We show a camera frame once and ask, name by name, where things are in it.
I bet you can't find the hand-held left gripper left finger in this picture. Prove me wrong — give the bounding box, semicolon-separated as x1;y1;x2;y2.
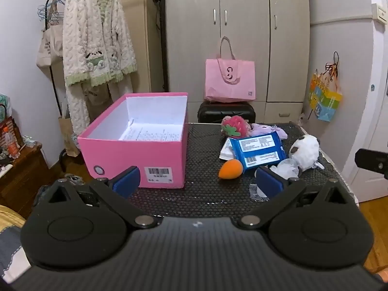
35;166;159;228

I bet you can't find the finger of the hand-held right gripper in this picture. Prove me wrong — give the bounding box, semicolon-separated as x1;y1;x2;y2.
355;148;388;179

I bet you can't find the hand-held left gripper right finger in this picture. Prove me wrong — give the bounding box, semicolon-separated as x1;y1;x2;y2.
237;166;359;230

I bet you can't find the pink cardboard box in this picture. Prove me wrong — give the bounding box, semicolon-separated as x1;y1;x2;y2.
77;92;189;189

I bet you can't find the strawberry plush toy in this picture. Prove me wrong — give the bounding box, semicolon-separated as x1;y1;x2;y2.
221;116;251;138

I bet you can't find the clear plastic wrapper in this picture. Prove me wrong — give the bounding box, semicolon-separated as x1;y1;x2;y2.
269;159;300;179

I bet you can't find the blue wet wipes pack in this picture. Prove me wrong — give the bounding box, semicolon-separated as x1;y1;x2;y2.
228;132;288;171

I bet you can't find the orange makeup sponge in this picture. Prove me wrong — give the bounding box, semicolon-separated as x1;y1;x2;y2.
219;159;244;179

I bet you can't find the white fluffy plush toy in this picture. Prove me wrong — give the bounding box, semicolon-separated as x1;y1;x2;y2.
289;135;325;172

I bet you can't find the grey shoe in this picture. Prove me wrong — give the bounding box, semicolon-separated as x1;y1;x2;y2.
64;173;86;185

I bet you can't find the purple plush toy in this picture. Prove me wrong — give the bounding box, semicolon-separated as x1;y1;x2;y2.
249;123;288;140

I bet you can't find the white printed paper sheet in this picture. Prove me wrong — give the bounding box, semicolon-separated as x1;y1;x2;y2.
118;120;185;142

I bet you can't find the white door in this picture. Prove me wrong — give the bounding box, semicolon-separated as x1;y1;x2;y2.
342;0;388;203

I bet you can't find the black bubble mat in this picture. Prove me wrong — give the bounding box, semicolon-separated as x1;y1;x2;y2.
126;122;355;219

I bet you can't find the brown paper bag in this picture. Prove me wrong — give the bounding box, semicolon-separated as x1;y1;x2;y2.
58;103;81;157

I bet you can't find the colourful hanging bag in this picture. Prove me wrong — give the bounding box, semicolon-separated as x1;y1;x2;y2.
307;51;343;122

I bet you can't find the black suitcase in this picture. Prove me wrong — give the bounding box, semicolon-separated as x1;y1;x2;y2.
198;101;257;125

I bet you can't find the wooden nightstand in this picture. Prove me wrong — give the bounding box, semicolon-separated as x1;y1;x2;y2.
0;142;50;207

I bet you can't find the pink tote bag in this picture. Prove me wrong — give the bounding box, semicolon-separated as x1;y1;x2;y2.
204;36;256;103

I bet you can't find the black clothes rack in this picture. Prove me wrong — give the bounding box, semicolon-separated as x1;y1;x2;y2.
45;0;105;173

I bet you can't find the plastic bottle with orange label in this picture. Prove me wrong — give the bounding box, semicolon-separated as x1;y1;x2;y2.
4;126;20;158

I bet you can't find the woven basket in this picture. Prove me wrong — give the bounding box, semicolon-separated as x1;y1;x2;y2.
0;105;23;150

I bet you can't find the bed blanket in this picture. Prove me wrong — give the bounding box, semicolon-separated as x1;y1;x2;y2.
0;204;34;282

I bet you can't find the green patterned tissue pack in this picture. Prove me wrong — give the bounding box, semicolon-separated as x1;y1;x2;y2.
0;93;12;120

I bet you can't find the white fluffy bathrobe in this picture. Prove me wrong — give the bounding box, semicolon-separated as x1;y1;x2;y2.
63;0;137;131

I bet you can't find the canvas tote bag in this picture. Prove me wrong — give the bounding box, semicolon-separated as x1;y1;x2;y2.
36;0;65;67

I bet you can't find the beige wardrobe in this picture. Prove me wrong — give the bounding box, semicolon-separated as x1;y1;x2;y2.
161;0;311;125

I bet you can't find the white wall fixture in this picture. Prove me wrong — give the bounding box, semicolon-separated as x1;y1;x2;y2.
371;3;388;23

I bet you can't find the bunch of wire hangers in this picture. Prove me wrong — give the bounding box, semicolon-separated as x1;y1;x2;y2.
38;0;65;23

